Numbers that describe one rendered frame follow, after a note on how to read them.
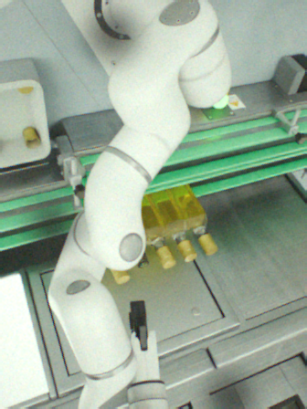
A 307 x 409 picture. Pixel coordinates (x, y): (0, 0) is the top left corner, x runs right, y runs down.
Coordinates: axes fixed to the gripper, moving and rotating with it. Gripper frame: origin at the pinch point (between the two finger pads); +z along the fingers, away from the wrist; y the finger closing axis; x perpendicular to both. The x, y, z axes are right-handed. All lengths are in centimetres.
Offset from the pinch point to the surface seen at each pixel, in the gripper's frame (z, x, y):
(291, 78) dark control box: 57, -50, 21
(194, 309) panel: 5.0, -16.0, -12.2
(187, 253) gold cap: 13.6, -13.7, 1.7
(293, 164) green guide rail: 46, -55, -3
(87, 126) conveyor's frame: 44.2, 8.6, 15.5
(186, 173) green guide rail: 35.4, -16.9, 6.4
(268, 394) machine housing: -16.3, -30.7, -16.6
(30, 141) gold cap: 41.8, 22.7, 13.1
